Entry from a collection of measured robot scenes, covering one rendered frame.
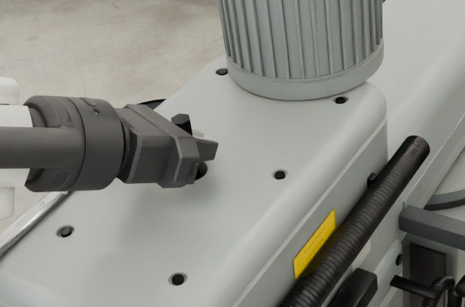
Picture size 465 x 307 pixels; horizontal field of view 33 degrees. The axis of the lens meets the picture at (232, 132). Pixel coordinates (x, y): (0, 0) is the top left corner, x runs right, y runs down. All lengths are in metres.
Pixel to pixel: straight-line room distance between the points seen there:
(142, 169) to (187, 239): 0.08
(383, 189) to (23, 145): 0.45
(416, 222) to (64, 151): 0.62
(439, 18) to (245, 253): 0.73
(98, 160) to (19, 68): 4.61
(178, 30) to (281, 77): 4.40
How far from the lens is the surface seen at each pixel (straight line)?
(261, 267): 0.76
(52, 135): 0.66
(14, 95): 0.69
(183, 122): 0.80
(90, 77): 4.98
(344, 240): 0.86
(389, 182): 0.93
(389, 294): 1.18
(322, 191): 0.84
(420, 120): 1.15
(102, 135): 0.71
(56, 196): 0.85
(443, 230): 1.13
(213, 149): 0.83
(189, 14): 5.48
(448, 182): 1.32
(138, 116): 0.79
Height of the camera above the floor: 2.40
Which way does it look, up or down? 35 degrees down
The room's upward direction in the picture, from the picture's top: 9 degrees counter-clockwise
